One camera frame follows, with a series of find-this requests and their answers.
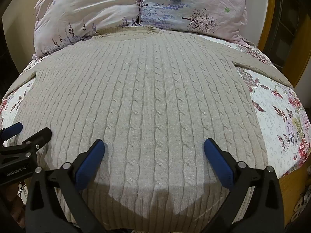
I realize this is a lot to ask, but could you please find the white floral bedsheet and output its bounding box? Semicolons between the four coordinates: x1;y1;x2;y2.
0;36;311;227

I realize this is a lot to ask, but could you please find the pink pillow with tree print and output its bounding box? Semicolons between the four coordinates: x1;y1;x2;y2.
138;0;256;47

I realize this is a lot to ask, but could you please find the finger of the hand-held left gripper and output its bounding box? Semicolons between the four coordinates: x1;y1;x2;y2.
0;122;24;142
0;127;53;161

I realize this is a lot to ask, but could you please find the dark wooden furniture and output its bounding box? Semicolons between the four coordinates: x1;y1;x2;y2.
0;17;35;100

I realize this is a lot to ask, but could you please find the yellow wooden bed frame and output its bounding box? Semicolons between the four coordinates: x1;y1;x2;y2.
257;0;311;88

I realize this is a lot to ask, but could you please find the pink floral pillow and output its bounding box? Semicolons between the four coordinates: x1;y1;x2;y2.
32;0;143;59

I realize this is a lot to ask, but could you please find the beige cable-knit sweater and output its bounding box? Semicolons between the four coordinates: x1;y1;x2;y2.
2;25;295;231

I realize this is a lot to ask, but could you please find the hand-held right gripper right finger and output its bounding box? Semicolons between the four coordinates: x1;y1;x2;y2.
204;138;285;233

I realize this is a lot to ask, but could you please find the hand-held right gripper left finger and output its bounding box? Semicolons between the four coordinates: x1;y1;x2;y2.
24;139;106;233

